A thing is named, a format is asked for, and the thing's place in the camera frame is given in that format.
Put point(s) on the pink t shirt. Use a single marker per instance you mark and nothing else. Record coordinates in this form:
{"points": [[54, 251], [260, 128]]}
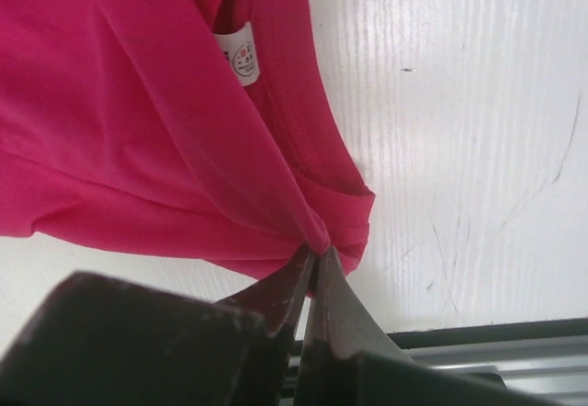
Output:
{"points": [[181, 128]]}

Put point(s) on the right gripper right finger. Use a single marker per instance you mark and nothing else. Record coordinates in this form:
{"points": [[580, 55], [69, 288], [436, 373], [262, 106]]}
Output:
{"points": [[345, 354]]}

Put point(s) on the aluminium frame rail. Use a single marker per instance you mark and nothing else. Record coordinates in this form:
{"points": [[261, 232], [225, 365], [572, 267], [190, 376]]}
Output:
{"points": [[547, 359]]}

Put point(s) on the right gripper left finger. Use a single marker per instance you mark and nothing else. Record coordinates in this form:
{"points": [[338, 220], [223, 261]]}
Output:
{"points": [[277, 300]]}

